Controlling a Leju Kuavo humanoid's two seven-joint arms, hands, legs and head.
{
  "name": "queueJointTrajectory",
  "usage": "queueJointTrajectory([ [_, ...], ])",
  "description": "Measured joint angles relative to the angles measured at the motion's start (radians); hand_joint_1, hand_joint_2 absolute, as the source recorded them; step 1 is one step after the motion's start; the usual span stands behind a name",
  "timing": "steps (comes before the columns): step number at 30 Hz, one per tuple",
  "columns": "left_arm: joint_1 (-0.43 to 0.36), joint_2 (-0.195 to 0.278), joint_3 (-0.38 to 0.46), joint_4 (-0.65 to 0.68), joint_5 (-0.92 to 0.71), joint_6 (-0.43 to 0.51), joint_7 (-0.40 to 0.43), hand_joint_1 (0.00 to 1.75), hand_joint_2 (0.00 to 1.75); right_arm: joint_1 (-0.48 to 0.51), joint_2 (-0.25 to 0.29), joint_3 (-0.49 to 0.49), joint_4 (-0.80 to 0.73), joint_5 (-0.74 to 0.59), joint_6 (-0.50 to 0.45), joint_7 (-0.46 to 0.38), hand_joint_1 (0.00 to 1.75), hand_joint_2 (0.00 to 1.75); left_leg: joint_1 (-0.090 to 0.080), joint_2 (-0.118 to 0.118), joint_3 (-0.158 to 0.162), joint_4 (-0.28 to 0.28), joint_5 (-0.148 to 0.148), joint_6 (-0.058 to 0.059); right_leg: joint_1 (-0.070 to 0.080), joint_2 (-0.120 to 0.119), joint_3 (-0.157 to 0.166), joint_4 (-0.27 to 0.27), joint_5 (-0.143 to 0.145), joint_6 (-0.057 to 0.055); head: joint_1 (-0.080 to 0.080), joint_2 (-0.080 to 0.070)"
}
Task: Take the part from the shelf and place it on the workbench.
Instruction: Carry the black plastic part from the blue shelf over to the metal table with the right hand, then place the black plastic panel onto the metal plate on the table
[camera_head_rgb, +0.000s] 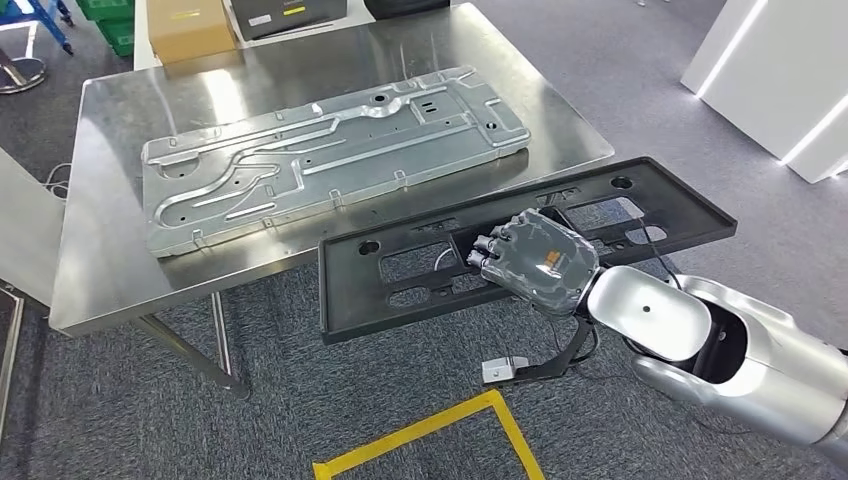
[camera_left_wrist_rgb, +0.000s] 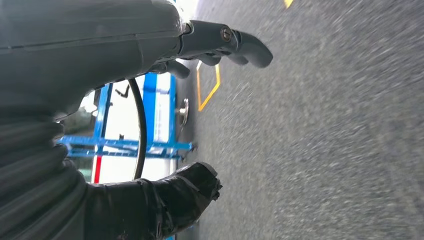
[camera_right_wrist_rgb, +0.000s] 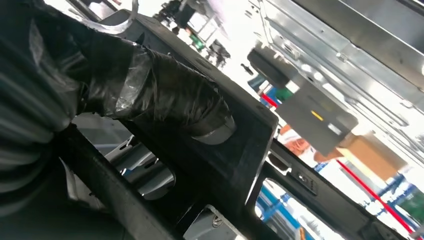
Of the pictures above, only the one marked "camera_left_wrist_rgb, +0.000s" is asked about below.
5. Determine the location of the blue metal shelf rack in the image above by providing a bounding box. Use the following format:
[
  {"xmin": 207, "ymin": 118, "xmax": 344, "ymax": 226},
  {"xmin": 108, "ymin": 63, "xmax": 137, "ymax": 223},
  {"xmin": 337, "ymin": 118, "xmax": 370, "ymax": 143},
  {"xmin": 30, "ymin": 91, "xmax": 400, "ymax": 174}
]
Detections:
[{"xmin": 56, "ymin": 72, "xmax": 198, "ymax": 164}]

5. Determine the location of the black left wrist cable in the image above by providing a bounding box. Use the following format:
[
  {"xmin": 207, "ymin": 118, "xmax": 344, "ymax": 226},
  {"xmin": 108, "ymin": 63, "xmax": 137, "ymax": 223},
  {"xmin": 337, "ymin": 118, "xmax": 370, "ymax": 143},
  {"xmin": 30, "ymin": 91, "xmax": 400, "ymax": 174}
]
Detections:
[{"xmin": 126, "ymin": 77, "xmax": 149, "ymax": 182}]

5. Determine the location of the chrome stanchion with round base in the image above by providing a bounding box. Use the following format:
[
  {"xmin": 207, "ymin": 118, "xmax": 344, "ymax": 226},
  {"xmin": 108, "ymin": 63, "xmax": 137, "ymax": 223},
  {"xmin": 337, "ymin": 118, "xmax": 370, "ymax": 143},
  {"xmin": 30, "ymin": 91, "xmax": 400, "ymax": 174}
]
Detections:
[{"xmin": 175, "ymin": 97, "xmax": 190, "ymax": 128}]

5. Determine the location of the red barrier belt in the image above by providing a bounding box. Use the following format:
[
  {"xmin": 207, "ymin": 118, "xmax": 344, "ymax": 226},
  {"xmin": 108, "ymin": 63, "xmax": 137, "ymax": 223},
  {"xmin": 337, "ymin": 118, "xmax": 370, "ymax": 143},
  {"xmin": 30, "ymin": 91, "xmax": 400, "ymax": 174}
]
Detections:
[{"xmin": 93, "ymin": 155, "xmax": 103, "ymax": 185}]

